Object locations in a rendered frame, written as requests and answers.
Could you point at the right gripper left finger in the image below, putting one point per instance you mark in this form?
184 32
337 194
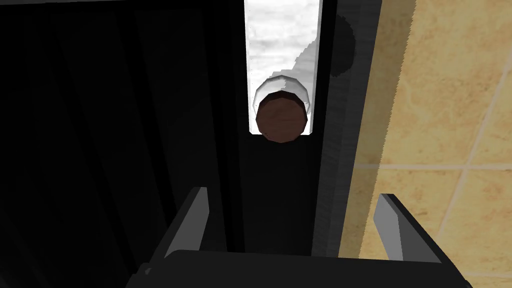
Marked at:
191 228

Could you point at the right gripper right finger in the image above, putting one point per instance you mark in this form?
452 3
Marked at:
400 236

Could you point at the brown and white door knob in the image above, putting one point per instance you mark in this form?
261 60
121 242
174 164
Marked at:
281 116

